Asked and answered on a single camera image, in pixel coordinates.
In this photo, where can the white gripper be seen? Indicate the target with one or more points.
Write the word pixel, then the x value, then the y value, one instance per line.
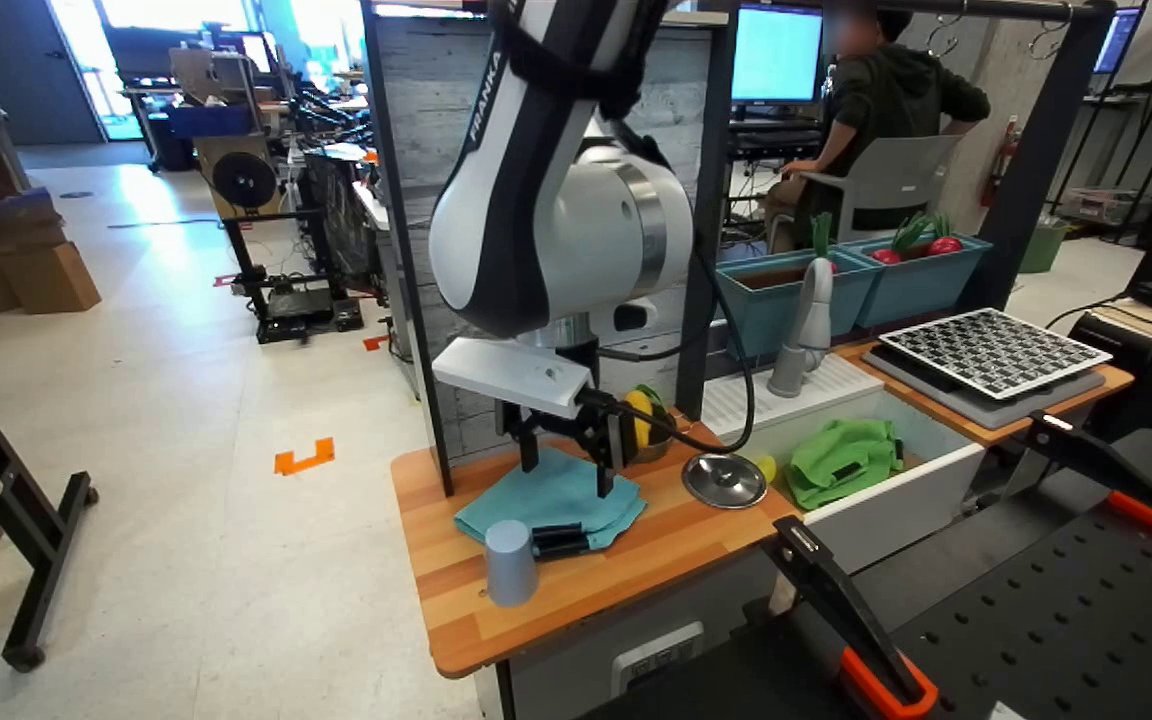
pixel 539 368

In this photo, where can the blue cloth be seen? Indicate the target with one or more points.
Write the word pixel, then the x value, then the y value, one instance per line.
pixel 558 493

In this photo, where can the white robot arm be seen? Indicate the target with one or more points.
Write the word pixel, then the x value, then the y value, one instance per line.
pixel 553 214

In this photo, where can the green cloth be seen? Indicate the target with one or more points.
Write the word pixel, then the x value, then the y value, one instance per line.
pixel 843 459

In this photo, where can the yellow tape measure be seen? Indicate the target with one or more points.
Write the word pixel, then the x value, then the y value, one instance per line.
pixel 645 427

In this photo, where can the small black block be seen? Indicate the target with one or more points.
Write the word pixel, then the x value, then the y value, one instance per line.
pixel 558 542

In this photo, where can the light blue cylinder cup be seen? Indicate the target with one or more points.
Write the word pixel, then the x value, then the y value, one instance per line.
pixel 511 560

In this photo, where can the round metal bowl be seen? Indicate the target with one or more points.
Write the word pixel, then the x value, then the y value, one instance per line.
pixel 726 481

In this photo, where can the wooden table board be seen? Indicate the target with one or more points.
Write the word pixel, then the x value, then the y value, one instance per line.
pixel 467 630

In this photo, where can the teal plastic bin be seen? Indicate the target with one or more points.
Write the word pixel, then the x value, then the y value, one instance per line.
pixel 764 298
pixel 912 291

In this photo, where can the orange black clamp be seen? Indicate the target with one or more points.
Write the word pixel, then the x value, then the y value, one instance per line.
pixel 869 667
pixel 1125 484

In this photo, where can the white storage bin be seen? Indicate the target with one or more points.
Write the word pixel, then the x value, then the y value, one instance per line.
pixel 886 517

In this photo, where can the computer monitor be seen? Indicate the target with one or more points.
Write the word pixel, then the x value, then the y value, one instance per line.
pixel 776 55

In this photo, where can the seated person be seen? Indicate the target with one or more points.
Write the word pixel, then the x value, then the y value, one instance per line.
pixel 886 88

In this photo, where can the black perforated breadboard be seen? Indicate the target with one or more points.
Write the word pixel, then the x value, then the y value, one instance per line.
pixel 1039 606

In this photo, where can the cardboard box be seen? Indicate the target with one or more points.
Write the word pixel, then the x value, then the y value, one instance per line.
pixel 41 267

